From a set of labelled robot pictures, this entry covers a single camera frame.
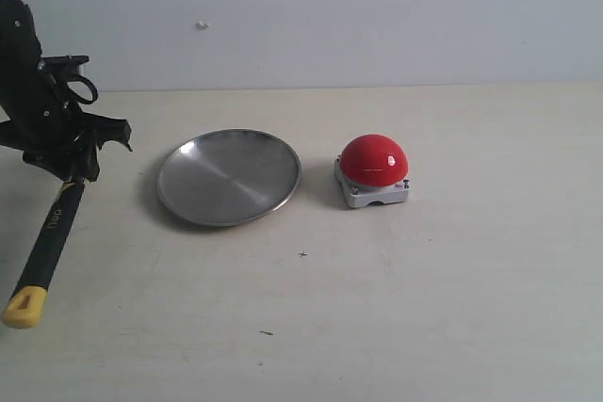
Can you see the red dome button grey base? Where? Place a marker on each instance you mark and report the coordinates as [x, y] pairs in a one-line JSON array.
[[372, 169]]

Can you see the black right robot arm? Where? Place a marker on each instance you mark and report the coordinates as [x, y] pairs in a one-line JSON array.
[[19, 40]]

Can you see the yellow black claw hammer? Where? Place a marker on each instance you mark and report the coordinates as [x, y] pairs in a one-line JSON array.
[[25, 306]]

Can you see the round steel plate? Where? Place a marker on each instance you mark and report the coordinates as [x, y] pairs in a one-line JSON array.
[[228, 177]]

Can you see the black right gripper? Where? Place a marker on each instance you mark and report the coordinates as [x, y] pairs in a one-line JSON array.
[[44, 113]]

